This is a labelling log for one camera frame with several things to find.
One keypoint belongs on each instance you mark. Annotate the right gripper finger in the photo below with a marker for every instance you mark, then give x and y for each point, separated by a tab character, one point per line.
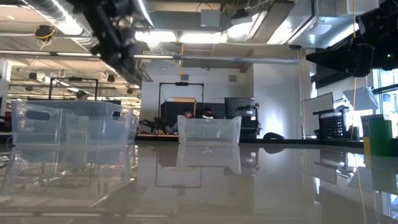
345	59
349	43

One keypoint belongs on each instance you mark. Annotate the clear plastic bin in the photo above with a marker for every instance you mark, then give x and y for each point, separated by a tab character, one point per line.
136	127
210	130
37	130

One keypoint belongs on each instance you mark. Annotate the white air duct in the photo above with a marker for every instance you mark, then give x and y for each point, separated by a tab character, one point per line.
320	29

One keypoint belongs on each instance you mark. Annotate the black curtain panel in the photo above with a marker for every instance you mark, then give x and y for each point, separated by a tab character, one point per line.
172	113

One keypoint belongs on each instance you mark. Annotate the cardboard box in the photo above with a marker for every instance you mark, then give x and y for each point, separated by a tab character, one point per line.
373	117

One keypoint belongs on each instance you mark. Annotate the white angled panel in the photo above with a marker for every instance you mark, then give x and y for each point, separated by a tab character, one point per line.
362	99

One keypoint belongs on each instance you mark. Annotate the whiteboard on stand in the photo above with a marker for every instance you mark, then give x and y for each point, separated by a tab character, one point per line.
317	112

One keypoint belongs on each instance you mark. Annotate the person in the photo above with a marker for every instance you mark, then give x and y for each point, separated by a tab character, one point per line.
206	112
82	95
188	113

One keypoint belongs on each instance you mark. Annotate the yellow wooden cylinder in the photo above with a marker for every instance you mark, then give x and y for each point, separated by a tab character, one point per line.
366	146

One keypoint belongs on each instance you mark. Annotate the grey ceiling pipe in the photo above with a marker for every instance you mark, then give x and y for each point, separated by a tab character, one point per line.
217	58

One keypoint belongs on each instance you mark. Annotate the ceiling light strip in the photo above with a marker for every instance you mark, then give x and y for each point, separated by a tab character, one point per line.
199	37

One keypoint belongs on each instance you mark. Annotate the black gantry frame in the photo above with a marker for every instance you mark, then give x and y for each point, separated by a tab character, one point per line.
181	83
74	79

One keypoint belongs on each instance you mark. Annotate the grey junction box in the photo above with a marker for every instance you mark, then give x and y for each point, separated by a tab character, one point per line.
211	18

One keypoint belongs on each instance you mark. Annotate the black ceiling spotlight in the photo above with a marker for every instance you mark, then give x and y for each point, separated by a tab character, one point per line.
32	75
111	77

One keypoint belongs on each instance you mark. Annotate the black equipment cabinet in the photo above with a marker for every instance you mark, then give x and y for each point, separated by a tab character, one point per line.
241	105

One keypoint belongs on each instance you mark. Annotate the black perforated cart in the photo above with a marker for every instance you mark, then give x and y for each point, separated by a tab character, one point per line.
332	126

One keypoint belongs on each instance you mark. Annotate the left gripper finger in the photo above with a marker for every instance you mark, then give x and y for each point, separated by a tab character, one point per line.
140	70
130	74

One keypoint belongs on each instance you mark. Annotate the green wooden cylinder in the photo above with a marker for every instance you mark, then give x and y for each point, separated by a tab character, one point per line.
381	137

